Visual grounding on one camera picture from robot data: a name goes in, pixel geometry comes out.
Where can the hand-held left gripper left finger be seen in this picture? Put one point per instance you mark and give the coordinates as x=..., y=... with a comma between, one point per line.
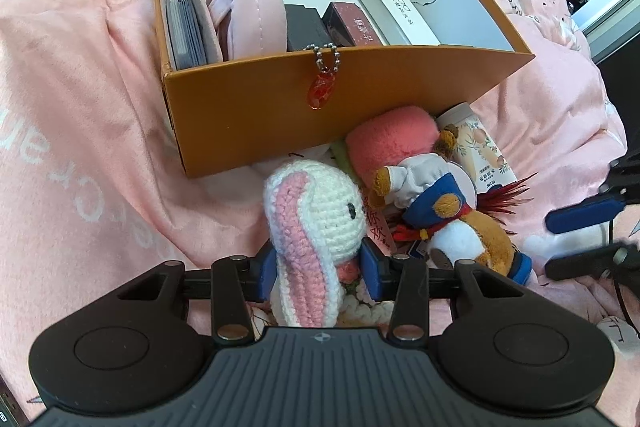
x=265, y=271

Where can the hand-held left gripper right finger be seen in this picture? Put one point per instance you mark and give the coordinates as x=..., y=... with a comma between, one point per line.
x=371, y=272

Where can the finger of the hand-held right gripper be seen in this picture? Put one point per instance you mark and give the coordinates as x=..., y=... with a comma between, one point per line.
x=585, y=264
x=580, y=214

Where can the brown bear plush doll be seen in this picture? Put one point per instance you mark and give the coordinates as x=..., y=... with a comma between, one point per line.
x=450, y=237

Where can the white pink crochet bunny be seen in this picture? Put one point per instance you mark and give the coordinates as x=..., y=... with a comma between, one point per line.
x=320, y=202

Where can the round white compact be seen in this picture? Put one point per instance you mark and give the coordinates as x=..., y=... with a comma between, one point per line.
x=462, y=179

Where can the white hand cream tube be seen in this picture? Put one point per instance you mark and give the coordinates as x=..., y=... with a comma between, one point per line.
x=480, y=142

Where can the orange cardboard box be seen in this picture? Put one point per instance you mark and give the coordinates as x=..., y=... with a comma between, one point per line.
x=250, y=117

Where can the pink card with red print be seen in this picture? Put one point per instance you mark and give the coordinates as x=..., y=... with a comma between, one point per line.
x=380, y=227

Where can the red feather tassel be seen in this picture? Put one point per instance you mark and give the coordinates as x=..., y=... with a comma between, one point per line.
x=505, y=199

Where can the dark cabinet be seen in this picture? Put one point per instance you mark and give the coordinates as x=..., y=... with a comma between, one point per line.
x=620, y=107

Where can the green flat item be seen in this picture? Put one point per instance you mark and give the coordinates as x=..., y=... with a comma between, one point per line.
x=340, y=157

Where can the pink plush toy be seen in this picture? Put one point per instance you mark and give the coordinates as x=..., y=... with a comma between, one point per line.
x=390, y=132

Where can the small black box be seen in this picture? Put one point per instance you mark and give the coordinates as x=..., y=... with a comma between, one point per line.
x=305, y=27

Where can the dark red box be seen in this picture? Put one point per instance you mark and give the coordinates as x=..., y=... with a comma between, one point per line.
x=350, y=24

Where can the pink printed blanket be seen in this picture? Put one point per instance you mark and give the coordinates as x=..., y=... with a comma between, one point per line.
x=75, y=107

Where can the grey card holder pink sleeve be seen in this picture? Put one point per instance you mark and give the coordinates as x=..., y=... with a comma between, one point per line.
x=187, y=27

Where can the pink plush headband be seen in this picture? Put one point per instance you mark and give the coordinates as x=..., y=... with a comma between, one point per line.
x=250, y=7

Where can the long white box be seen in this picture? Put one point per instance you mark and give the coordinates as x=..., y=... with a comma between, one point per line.
x=395, y=2

